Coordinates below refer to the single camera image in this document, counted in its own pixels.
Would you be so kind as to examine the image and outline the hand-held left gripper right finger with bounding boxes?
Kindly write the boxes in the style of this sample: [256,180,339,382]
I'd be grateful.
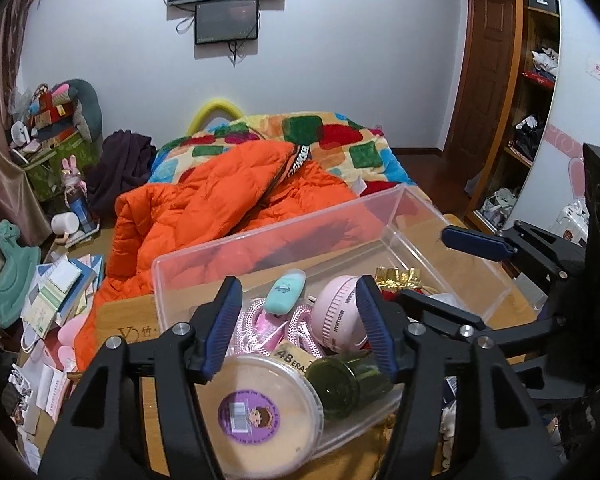
[355,275,566,480]

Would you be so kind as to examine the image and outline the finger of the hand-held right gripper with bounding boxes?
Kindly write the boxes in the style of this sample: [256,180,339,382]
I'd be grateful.
[441,220,587,283]
[394,287,573,358]

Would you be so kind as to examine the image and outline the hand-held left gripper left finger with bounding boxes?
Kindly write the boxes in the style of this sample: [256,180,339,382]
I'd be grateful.
[37,275,244,480]

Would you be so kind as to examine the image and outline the pink braided skipping rope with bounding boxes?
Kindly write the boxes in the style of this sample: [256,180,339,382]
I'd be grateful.
[234,297,327,362]

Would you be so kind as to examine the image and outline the pink mini fan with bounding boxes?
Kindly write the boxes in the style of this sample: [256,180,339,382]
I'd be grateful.
[311,275,382,357]

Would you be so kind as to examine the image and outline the dark green jar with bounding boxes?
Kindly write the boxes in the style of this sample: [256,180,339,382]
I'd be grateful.
[307,351,397,423]

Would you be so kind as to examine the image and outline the mint green correction tape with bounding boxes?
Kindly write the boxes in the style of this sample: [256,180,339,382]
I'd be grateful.
[264,270,307,317]

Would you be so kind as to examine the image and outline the beige eraser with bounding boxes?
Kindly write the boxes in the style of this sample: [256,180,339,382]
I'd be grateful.
[272,339,326,376]

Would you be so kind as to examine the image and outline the clear plastic storage box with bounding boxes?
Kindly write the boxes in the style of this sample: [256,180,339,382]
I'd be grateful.
[151,183,517,480]

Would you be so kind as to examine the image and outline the beige round lidded tub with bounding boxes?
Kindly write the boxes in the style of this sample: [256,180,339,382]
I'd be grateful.
[196,355,327,480]

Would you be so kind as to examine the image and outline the wooden desktop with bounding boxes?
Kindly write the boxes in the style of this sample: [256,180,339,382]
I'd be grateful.
[17,212,556,480]

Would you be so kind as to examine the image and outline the orange padded jacket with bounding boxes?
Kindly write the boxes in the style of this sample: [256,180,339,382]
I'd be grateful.
[74,140,387,372]

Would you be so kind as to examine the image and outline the wooden bookshelf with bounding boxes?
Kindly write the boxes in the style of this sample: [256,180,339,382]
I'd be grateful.
[467,0,565,235]

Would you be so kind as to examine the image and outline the stack of books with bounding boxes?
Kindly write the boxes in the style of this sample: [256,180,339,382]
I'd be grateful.
[20,254,107,352]

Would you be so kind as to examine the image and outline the brown wooden door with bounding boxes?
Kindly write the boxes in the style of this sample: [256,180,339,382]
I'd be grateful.
[441,0,520,157]

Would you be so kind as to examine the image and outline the colourful patchwork blanket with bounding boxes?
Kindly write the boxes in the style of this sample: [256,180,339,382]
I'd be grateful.
[149,110,417,198]

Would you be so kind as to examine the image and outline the dark purple cloth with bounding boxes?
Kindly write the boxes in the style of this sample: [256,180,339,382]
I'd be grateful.
[86,129,159,217]

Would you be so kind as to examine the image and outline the white cupboard pink trim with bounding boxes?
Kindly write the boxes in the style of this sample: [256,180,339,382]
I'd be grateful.
[526,0,600,243]

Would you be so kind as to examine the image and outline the white mug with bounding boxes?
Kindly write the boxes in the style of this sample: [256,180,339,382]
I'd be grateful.
[51,212,79,237]

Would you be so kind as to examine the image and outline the scattered white papers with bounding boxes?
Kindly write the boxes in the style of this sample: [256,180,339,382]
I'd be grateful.
[1,345,82,463]

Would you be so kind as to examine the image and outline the bunny water bottle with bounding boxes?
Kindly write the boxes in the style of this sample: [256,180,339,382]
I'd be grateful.
[61,156,94,227]

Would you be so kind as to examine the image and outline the teal dinosaur plush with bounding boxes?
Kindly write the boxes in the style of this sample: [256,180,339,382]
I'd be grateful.
[0,219,42,330]

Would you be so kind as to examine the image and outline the green patterned box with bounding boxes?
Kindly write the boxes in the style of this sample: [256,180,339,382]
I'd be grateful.
[22,132,102,202]

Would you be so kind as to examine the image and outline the grey cushion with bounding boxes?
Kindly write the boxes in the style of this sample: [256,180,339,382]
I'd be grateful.
[55,79,104,144]

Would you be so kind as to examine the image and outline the brown striped curtain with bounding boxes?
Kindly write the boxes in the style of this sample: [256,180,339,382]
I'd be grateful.
[0,5,52,283]

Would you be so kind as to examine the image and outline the pile of plush toys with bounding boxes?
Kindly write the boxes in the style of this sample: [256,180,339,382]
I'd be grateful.
[9,82,81,157]

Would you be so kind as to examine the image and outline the yellow foam ring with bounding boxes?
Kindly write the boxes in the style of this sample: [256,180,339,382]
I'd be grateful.
[187,99,247,136]

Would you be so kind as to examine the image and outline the small wall monitor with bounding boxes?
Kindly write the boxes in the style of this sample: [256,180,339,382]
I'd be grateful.
[194,0,260,46]

